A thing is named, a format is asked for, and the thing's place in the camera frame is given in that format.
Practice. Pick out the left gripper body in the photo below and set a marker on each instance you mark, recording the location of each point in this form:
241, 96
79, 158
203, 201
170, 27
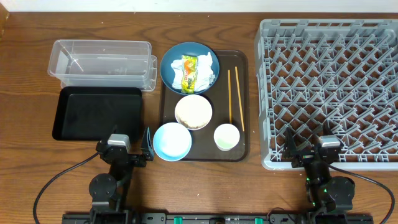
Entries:
139, 163

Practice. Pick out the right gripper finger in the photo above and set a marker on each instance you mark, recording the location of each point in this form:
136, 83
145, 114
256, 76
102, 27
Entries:
290, 149
326, 130

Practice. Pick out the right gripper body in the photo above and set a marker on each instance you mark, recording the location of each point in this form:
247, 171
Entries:
303, 159

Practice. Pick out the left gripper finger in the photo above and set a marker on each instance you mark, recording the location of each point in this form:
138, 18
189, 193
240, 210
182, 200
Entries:
115, 128
146, 145

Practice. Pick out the pink bowl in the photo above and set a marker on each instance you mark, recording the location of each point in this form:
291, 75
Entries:
178, 110

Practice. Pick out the white cup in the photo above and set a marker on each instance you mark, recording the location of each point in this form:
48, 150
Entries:
226, 136

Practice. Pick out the white napkin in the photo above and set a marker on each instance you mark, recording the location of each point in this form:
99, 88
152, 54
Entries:
203, 75

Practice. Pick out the dark blue plate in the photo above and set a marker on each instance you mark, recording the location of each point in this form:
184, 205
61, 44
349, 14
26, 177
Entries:
194, 49

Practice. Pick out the yellow green snack wrapper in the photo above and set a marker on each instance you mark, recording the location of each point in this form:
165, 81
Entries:
189, 73

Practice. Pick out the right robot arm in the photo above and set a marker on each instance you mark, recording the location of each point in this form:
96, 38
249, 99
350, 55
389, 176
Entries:
332, 194

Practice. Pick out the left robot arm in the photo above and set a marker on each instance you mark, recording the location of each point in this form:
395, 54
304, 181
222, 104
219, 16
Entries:
109, 190

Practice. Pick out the grey dishwasher rack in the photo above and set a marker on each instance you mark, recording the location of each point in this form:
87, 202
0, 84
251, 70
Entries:
336, 72

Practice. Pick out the clear plastic waste bin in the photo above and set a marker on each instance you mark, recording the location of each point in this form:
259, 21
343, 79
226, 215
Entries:
108, 63

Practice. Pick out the light blue bowl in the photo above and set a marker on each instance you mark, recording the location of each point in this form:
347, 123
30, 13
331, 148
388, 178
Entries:
172, 142

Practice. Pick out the black plastic tray bin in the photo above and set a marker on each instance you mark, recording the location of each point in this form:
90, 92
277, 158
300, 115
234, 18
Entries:
89, 113

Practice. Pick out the dark brown serving tray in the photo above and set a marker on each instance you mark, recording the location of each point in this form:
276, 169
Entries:
203, 146

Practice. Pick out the right wooden chopstick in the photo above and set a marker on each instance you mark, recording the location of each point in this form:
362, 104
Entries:
239, 98

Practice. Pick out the wooden chopstick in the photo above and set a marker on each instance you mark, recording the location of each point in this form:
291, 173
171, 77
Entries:
229, 97
239, 98

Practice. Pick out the left wooden chopstick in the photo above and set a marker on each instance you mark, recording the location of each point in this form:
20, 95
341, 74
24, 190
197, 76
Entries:
229, 97

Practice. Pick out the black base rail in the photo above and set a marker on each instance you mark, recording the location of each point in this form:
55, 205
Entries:
161, 218

